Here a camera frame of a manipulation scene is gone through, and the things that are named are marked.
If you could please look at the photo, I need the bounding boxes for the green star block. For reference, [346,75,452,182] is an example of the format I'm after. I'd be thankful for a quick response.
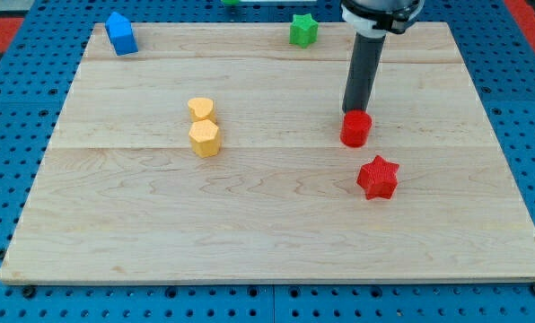
[289,13,319,48]

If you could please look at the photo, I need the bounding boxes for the red star block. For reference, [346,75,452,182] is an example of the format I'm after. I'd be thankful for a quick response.
[356,155,399,200]

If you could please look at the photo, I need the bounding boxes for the blue house-shaped block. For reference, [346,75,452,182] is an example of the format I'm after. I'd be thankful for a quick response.
[105,12,138,56]

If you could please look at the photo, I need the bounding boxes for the green block at top edge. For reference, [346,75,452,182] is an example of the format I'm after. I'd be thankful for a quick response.
[221,0,241,5]

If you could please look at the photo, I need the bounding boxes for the red cylinder block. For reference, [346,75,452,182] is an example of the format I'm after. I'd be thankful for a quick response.
[340,110,373,147]

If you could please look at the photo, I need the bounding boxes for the yellow heart block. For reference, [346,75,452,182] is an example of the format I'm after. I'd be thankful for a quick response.
[188,97,216,123]

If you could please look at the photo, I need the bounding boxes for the yellow hexagon block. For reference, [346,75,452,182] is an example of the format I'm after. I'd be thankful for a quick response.
[189,119,221,158]

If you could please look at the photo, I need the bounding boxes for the light wooden board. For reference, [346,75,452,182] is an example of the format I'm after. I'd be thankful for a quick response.
[0,22,535,285]

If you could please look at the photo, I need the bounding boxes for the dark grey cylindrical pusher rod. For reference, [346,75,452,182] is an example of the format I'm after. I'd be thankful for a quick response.
[342,34,385,113]

